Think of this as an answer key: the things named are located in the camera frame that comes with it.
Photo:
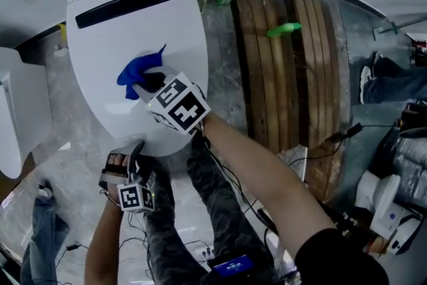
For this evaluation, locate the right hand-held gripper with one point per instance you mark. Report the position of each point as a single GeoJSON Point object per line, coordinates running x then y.
{"type": "Point", "coordinates": [180, 103]}

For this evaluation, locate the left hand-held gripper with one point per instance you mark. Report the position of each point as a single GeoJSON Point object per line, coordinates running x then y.
{"type": "Point", "coordinates": [135, 197]}

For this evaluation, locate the blue wiping cloth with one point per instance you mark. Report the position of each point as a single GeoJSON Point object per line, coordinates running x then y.
{"type": "Point", "coordinates": [136, 71]}

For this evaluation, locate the white oval appliance cover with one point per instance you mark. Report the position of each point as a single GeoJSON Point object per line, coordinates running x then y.
{"type": "Point", "coordinates": [110, 36]}

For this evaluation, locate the person's left forearm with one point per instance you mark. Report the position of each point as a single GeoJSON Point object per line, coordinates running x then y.
{"type": "Point", "coordinates": [100, 243]}

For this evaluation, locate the person's right forearm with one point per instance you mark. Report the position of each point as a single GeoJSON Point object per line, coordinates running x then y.
{"type": "Point", "coordinates": [260, 177]}

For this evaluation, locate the white tank toilet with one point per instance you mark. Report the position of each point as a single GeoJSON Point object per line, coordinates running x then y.
{"type": "Point", "coordinates": [26, 103]}

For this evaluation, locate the white toilet with blue sticker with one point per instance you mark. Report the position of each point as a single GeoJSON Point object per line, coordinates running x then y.
{"type": "Point", "coordinates": [383, 203]}

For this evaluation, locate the person's left hand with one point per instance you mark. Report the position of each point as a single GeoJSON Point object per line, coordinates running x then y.
{"type": "Point", "coordinates": [117, 165]}

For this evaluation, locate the person's grey patterned trousers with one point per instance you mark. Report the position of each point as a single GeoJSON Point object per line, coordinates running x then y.
{"type": "Point", "coordinates": [220, 203]}

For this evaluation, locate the low wooden slat platform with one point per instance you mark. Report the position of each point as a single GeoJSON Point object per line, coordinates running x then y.
{"type": "Point", "coordinates": [263, 76]}

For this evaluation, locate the small black screen device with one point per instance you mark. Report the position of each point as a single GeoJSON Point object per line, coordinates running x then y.
{"type": "Point", "coordinates": [231, 266]}

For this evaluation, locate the rough wooden beam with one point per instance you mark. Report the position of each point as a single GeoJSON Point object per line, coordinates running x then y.
{"type": "Point", "coordinates": [328, 170]}

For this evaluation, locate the person's black shirt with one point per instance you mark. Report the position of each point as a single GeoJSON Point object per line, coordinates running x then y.
{"type": "Point", "coordinates": [337, 260]}

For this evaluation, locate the black equipment rack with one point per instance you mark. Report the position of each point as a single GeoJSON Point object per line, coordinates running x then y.
{"type": "Point", "coordinates": [419, 51]}

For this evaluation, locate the plastic wrapped grey bundle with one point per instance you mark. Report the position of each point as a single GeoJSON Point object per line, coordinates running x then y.
{"type": "Point", "coordinates": [412, 167]}

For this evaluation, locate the white plastic appliance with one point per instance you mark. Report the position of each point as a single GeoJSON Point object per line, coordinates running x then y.
{"type": "Point", "coordinates": [405, 237]}

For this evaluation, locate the yellow bottle by wall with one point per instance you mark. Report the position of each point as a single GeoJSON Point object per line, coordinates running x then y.
{"type": "Point", "coordinates": [62, 33]}

